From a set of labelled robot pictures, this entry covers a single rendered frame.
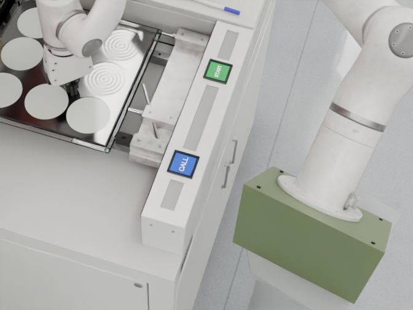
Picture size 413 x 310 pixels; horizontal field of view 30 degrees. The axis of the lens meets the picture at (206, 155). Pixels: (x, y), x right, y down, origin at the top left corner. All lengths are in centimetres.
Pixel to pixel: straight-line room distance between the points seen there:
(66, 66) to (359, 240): 72
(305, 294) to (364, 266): 20
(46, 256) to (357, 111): 76
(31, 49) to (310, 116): 132
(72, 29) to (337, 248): 66
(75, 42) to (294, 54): 166
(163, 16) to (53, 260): 64
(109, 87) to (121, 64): 7
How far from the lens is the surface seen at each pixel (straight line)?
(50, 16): 156
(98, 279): 180
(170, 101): 182
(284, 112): 291
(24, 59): 189
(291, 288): 168
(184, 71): 187
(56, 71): 170
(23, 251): 182
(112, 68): 185
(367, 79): 152
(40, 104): 181
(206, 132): 167
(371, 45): 148
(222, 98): 173
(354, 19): 160
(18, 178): 180
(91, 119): 177
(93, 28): 152
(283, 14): 321
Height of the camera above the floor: 236
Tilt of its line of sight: 58 degrees down
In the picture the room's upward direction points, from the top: 6 degrees clockwise
